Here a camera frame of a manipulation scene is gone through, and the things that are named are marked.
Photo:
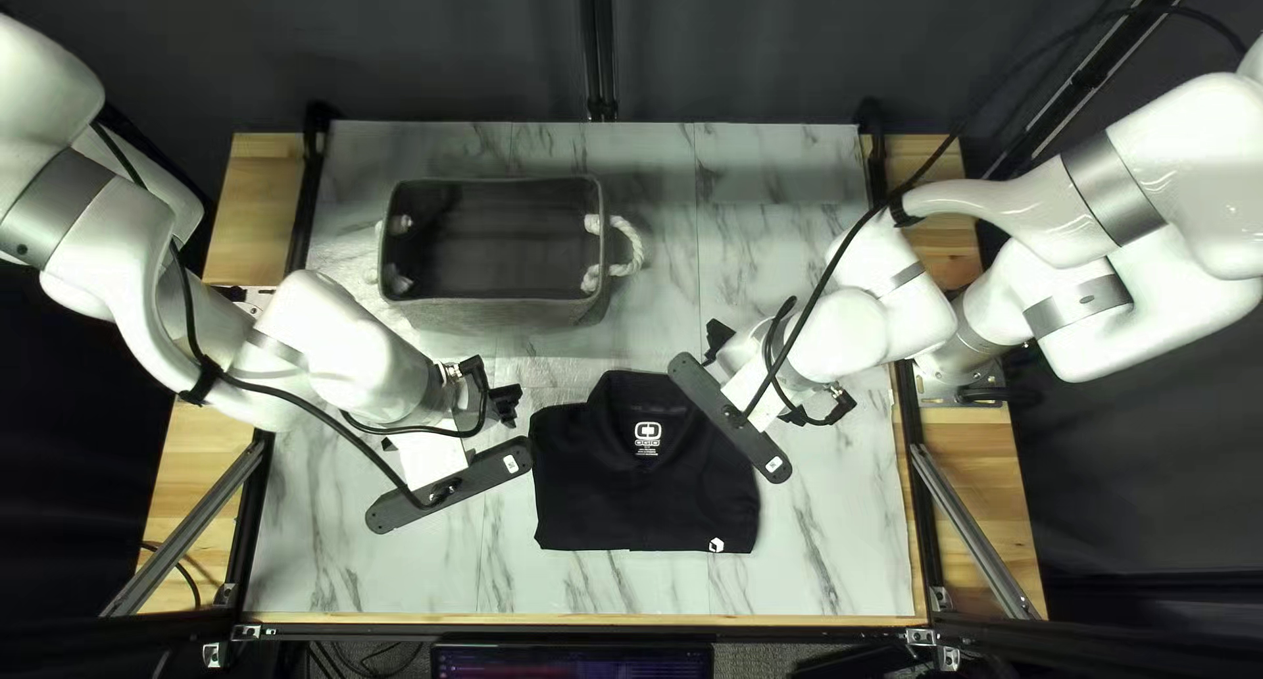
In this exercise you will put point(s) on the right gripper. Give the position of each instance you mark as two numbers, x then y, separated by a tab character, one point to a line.
742	373

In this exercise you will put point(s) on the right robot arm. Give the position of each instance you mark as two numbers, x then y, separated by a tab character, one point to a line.
1164	166

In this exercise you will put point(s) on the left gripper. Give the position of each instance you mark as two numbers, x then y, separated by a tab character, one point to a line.
441	452

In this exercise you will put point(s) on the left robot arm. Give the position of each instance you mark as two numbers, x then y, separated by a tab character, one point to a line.
326	343

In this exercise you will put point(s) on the black sweatshirt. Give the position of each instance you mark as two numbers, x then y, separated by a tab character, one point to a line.
631	501

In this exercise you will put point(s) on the laptop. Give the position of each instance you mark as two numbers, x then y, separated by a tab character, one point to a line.
572	664

